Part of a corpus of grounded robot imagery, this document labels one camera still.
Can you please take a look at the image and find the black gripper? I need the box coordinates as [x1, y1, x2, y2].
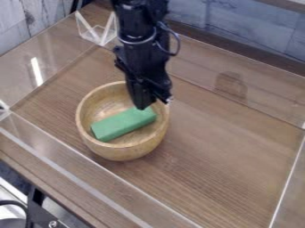
[114, 21, 180, 110]

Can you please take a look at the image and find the green rectangular block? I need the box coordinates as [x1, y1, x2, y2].
[91, 107, 158, 143]

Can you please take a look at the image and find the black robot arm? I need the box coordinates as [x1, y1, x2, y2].
[111, 0, 180, 110]

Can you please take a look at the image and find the clear acrylic corner bracket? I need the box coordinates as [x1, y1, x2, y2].
[75, 12, 118, 46]

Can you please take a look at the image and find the clear acrylic tray wall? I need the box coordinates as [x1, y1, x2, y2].
[0, 110, 202, 228]

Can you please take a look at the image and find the black metal table frame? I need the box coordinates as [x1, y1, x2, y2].
[23, 185, 81, 228]

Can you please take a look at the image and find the black cable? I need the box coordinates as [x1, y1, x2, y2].
[0, 199, 31, 228]

